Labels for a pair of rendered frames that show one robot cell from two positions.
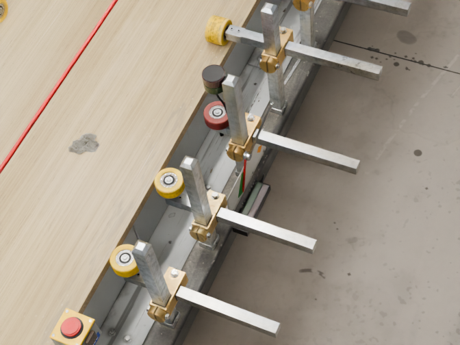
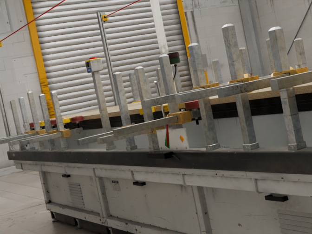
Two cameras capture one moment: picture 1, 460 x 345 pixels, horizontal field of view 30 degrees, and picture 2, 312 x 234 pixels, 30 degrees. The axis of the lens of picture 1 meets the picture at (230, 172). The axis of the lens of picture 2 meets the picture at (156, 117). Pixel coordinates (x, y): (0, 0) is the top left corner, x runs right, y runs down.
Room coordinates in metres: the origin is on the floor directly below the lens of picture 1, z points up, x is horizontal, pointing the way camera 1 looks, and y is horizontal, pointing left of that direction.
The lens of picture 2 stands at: (2.51, -2.42, 1.01)
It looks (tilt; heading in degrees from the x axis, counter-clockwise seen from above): 3 degrees down; 117
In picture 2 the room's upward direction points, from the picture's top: 11 degrees counter-clockwise
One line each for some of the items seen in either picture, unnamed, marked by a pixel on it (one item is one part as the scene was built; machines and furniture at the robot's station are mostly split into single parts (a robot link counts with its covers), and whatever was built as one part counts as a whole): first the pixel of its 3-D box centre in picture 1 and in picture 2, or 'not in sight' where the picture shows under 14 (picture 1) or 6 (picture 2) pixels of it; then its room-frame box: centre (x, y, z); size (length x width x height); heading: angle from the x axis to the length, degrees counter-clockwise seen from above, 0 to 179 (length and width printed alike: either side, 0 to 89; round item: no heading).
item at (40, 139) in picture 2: not in sight; (52, 136); (0.12, 0.69, 0.81); 0.43 x 0.03 x 0.04; 56
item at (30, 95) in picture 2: not in sight; (36, 122); (-0.28, 1.06, 0.91); 0.04 x 0.04 x 0.48; 56
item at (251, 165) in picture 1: (247, 173); (172, 139); (1.35, -0.05, 0.75); 0.26 x 0.01 x 0.10; 146
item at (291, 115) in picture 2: not in sight; (288, 96); (2.01, -0.46, 0.88); 0.04 x 0.04 x 0.48; 56
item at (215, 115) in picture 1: (219, 122); (195, 112); (1.46, 0.00, 0.85); 0.08 x 0.08 x 0.11
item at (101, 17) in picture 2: not in sight; (112, 68); (-0.35, 2.43, 1.25); 0.15 x 0.08 x 1.10; 146
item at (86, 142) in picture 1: (83, 142); not in sight; (1.44, 0.38, 0.91); 0.09 x 0.07 x 0.02; 91
